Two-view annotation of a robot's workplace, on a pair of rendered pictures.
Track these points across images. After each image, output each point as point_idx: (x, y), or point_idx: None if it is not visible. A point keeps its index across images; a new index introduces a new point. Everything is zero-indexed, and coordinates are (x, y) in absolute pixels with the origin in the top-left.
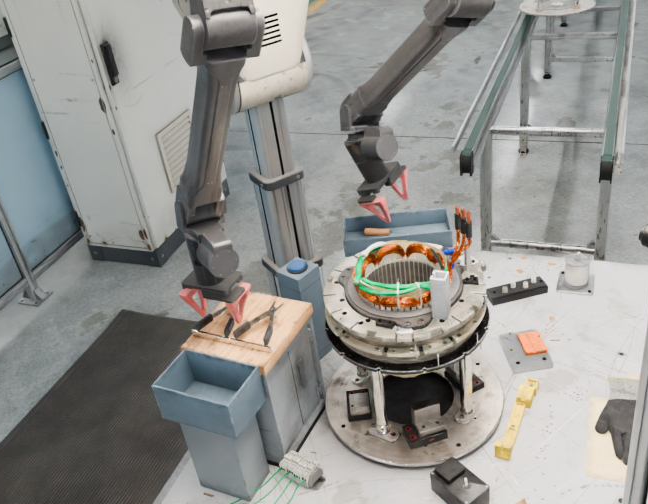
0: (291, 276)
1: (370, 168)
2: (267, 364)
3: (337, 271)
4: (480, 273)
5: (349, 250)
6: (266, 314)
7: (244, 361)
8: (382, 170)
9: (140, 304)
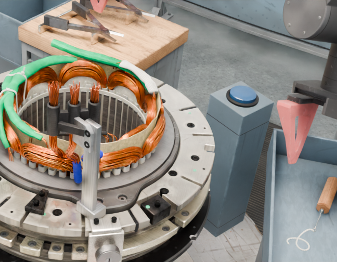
0: (222, 90)
1: (328, 55)
2: (23, 31)
3: (158, 84)
4: (58, 224)
5: (269, 148)
6: (97, 25)
7: (37, 17)
8: (333, 78)
9: None
